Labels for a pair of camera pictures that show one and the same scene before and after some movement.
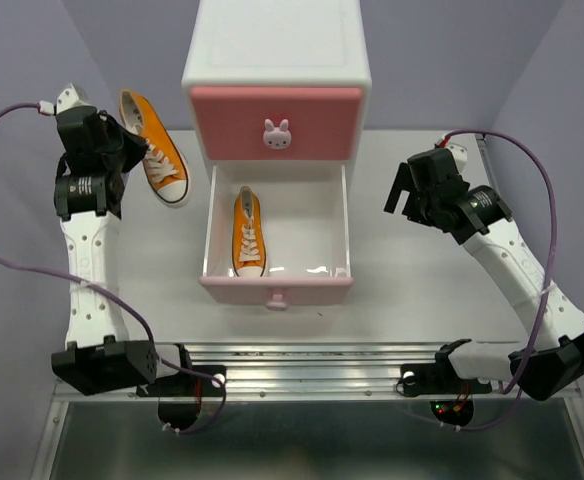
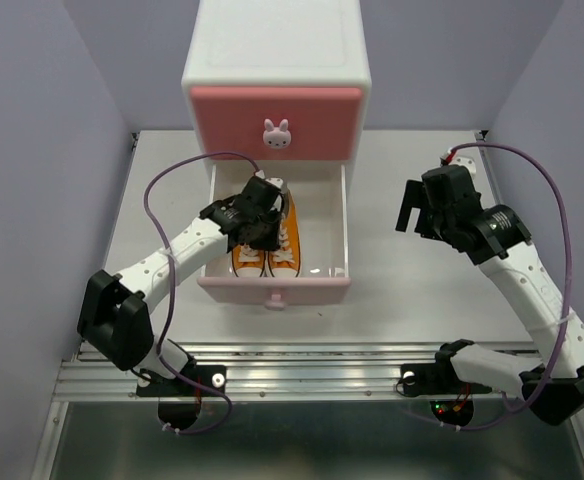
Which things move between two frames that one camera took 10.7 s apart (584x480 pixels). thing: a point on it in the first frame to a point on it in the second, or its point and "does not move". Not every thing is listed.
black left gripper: (137, 144) to (272, 239)
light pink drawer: (304, 222) does not move
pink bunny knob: (277, 137) does not move
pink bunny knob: (277, 303) does not move
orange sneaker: (165, 164) to (285, 262)
